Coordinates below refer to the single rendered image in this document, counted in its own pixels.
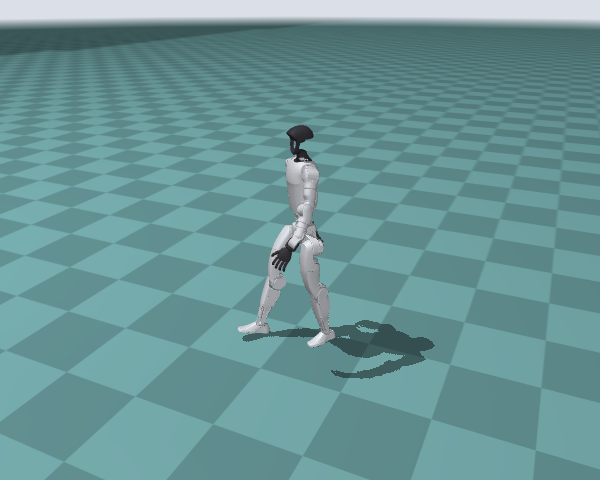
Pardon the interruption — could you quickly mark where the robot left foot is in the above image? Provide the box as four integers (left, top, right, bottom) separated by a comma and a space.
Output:
307, 328, 336, 347

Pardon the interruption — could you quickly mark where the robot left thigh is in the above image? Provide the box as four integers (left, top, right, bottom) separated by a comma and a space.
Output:
300, 234, 327, 300

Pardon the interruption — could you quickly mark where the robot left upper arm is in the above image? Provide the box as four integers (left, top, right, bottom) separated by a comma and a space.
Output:
297, 166, 320, 216

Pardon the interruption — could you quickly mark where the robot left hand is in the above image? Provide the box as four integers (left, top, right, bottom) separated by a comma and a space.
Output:
271, 237, 300, 272

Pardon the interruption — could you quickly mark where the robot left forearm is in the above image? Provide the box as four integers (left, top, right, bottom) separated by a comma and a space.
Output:
288, 205, 313, 249

